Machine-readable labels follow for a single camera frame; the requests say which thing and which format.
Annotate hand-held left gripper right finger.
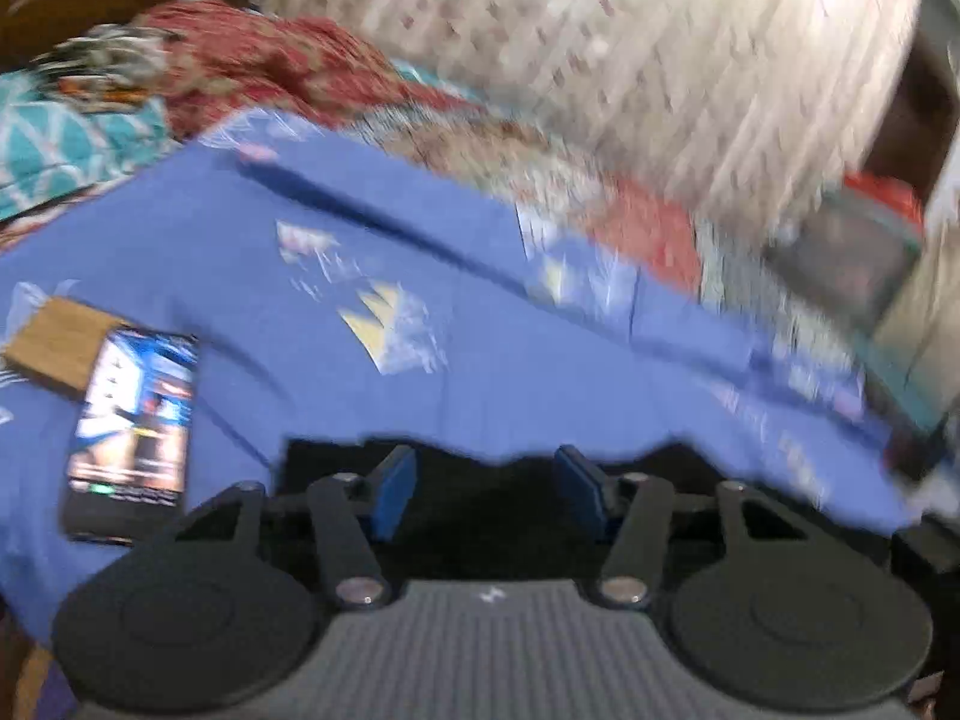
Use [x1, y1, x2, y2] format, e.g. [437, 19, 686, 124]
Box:
[553, 444, 809, 610]

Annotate beige leaf-print curtain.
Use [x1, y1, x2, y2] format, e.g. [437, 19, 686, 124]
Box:
[255, 0, 932, 227]

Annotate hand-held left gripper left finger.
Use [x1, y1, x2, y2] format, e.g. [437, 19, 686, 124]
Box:
[176, 444, 419, 610]

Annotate teal patterned pillow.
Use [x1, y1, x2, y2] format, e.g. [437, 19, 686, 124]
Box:
[0, 67, 182, 223]

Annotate black pants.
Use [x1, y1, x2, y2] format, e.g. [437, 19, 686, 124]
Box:
[279, 433, 758, 587]

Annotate multicoloured crumpled scarf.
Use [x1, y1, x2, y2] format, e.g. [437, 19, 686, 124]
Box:
[30, 22, 182, 115]

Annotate blue printed bed sheet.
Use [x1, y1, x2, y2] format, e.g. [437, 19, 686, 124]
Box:
[0, 109, 925, 646]

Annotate red floral quilt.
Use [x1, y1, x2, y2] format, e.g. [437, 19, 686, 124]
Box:
[142, 0, 863, 361]

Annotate small wooden block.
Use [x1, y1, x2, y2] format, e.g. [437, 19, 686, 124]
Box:
[2, 296, 130, 401]

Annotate black smartphone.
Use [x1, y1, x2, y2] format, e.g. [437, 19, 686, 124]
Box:
[60, 326, 202, 545]

